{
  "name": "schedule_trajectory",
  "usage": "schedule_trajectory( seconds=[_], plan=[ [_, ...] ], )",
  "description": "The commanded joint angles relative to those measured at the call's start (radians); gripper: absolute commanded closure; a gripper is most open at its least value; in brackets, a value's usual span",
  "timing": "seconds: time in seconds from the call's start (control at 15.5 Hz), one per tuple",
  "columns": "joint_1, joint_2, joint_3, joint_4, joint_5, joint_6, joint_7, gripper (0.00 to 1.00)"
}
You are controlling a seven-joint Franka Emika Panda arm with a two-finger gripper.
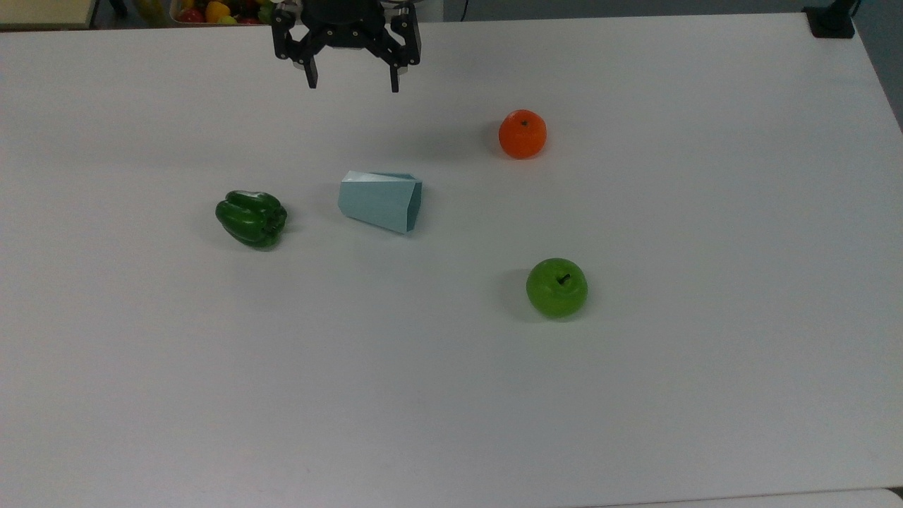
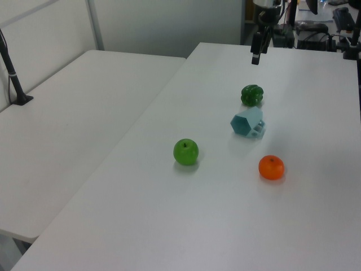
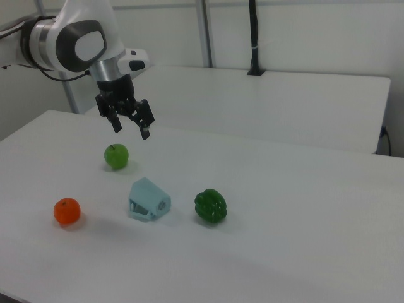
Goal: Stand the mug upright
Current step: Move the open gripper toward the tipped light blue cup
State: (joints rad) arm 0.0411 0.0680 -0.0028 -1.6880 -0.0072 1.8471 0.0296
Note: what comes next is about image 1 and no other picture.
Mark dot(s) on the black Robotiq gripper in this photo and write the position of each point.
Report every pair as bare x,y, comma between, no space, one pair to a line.
344,25

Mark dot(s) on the light blue faceted mug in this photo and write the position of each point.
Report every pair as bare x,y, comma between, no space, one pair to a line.
377,200

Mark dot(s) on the yellow orange fruit in bin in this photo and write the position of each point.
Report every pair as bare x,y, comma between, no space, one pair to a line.
217,10

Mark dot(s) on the clear bin of fruit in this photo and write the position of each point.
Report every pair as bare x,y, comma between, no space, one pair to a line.
211,13

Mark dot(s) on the red tomato in bin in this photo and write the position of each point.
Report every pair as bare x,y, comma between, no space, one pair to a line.
191,15

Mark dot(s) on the yellow green fruit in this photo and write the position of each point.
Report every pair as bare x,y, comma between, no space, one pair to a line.
149,7

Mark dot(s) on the green bell pepper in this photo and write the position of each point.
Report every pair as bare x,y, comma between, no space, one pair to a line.
251,219

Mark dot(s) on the light wooden table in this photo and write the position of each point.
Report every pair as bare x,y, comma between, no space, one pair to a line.
42,10

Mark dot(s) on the green apple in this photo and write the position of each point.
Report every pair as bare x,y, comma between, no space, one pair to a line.
556,288

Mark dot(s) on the black clamp mount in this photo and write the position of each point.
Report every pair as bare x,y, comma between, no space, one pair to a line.
831,21

